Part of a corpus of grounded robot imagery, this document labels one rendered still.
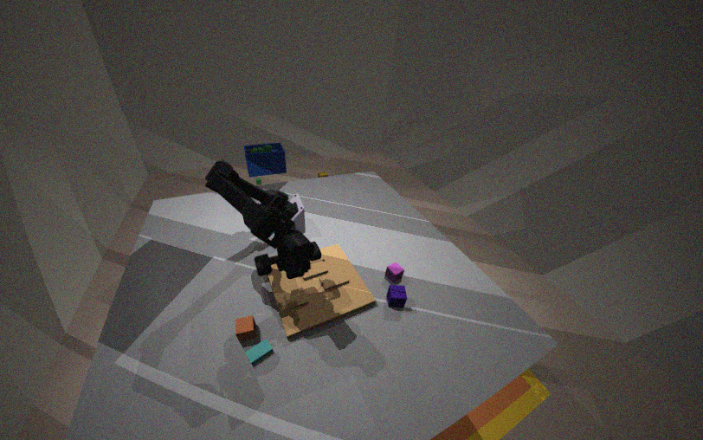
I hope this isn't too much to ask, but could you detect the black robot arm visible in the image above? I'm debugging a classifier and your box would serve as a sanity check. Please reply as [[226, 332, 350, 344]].
[[205, 160, 314, 279]]

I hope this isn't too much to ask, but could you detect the brown block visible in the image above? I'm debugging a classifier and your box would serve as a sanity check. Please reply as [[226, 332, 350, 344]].
[[235, 315, 256, 342]]

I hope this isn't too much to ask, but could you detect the teal rectangular block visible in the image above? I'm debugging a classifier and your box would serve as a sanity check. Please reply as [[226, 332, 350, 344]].
[[245, 339, 273, 365]]

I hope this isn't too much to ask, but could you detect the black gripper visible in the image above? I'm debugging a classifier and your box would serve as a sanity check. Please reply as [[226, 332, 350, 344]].
[[254, 242, 321, 276]]

